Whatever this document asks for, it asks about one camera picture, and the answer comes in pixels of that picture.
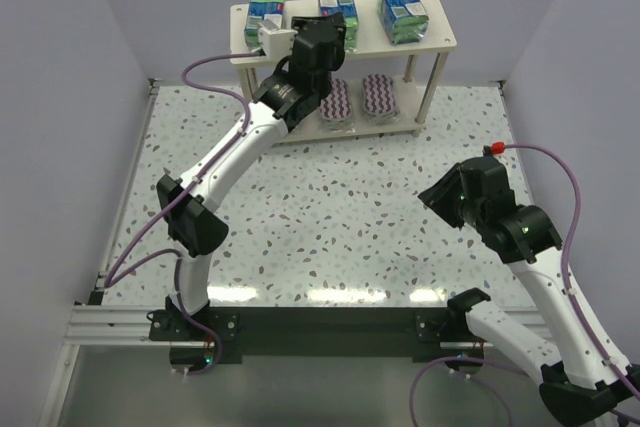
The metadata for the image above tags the green sponge pack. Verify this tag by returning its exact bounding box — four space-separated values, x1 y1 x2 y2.
244 0 286 51
318 0 359 52
377 0 429 45

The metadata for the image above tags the cream two-tier wooden shelf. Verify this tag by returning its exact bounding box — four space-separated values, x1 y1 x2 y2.
229 0 457 144

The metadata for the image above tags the purple wavy sponge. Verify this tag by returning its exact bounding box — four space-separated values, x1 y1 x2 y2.
318 79 353 132
362 74 399 125

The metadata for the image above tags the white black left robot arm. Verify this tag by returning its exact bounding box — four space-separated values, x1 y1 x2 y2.
156 13 346 316

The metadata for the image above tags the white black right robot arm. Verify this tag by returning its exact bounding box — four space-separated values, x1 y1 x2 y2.
418 156 639 426

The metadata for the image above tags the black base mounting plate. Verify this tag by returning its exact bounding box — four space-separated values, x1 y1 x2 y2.
146 304 477 370

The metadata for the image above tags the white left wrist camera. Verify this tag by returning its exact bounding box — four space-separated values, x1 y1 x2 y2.
258 19 297 61

